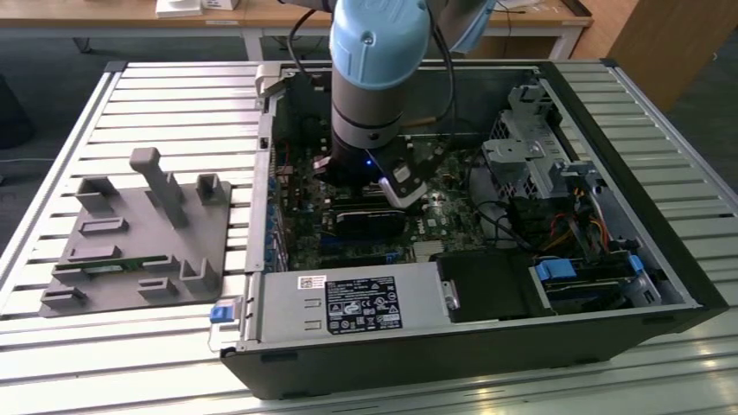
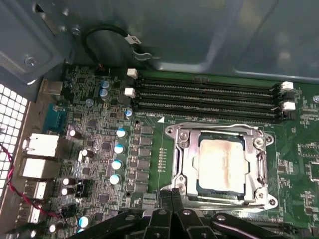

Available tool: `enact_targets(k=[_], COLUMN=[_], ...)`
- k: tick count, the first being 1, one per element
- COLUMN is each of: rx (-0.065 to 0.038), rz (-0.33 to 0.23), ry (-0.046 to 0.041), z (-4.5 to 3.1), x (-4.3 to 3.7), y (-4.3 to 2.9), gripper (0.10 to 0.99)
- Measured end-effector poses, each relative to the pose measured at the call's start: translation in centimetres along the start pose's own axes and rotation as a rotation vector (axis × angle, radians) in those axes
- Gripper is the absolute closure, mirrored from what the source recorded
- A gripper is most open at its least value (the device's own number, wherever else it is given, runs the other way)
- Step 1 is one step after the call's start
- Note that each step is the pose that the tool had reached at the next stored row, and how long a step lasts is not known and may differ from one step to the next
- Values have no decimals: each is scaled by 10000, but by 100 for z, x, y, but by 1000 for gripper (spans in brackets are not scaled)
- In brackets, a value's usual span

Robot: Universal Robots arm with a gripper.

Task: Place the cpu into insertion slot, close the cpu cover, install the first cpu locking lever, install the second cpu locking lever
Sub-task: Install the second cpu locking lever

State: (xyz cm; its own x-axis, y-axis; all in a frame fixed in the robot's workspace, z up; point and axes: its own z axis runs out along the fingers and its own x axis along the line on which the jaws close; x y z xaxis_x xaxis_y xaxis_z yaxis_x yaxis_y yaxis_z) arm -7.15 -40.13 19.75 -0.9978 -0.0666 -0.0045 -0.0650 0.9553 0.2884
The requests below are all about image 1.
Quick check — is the black graphics card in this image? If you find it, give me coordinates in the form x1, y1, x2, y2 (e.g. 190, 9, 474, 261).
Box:
331, 209, 409, 241

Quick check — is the blue case latch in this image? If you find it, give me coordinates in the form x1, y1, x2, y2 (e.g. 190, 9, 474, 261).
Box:
210, 303, 242, 325

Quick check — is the black plastic shroud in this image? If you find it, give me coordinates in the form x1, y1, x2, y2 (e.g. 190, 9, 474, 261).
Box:
433, 252, 548, 324

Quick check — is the green motherboard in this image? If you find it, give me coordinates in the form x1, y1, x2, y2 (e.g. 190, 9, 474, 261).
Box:
267, 137, 492, 273

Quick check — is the grey case handle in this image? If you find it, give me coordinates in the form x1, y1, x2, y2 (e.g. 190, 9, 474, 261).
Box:
253, 63, 297, 99

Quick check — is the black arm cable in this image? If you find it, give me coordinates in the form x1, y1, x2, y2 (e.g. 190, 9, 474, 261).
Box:
432, 25, 462, 127

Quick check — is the silver chipset heat sink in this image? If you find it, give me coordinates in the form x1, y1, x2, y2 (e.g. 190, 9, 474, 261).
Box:
413, 240, 446, 261

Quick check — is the black looped cable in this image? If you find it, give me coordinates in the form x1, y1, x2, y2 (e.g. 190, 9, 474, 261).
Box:
468, 199, 541, 252

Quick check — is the wooden cabinet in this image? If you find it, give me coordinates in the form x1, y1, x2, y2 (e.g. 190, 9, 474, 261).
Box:
598, 0, 738, 114

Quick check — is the black PC case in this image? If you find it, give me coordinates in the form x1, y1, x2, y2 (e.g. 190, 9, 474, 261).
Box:
205, 58, 732, 401

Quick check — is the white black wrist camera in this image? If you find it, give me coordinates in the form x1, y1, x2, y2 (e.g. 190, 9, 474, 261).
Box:
378, 150, 432, 209

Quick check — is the wooden desk white frame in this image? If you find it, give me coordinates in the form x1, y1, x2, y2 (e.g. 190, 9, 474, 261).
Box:
245, 0, 596, 61
0, 0, 250, 55

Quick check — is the silver power supply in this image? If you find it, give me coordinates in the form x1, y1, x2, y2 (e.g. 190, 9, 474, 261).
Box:
253, 262, 458, 345

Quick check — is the grey parts rack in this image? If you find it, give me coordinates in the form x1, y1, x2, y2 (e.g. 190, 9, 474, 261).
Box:
38, 146, 235, 319

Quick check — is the green RAM stick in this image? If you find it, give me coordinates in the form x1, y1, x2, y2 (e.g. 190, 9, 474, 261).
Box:
55, 255, 174, 277

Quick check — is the hard disk in blue carrier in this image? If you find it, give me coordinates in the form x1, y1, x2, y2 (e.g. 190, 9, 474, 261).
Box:
530, 255, 630, 312

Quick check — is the coloured power wire bundle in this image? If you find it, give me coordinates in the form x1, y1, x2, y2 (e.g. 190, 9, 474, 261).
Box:
541, 189, 614, 252

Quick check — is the silver drive cage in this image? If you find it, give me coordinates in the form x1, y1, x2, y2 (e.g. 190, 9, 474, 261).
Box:
481, 84, 601, 200

